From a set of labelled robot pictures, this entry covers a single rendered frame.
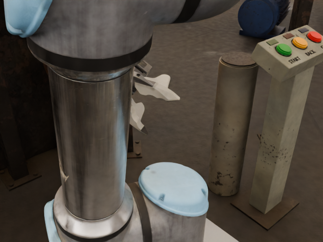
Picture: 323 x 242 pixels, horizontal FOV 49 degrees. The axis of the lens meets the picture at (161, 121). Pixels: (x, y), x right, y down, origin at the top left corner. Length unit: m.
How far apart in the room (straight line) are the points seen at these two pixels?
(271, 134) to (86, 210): 0.75
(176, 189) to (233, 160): 0.70
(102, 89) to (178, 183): 0.29
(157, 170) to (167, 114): 1.21
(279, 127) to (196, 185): 0.56
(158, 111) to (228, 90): 0.78
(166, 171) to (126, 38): 0.35
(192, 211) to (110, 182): 0.18
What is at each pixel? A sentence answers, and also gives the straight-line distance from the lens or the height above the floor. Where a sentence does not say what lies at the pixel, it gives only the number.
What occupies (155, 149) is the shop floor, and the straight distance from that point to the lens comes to 1.57.
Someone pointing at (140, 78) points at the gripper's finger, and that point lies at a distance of 0.69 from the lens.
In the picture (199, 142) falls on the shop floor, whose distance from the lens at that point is 1.61.
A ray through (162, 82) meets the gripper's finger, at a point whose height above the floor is 0.63.
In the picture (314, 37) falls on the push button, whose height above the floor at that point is 0.61.
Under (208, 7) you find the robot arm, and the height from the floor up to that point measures 0.86.
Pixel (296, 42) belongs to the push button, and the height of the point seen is 0.61.
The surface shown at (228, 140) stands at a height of 0.25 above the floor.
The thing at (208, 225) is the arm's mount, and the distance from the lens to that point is 0.85.
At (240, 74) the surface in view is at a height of 0.49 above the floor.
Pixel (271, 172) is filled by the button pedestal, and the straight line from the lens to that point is 1.20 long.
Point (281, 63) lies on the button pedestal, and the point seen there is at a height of 0.59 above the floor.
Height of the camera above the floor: 0.94
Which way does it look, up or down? 32 degrees down
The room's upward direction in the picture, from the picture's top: straight up
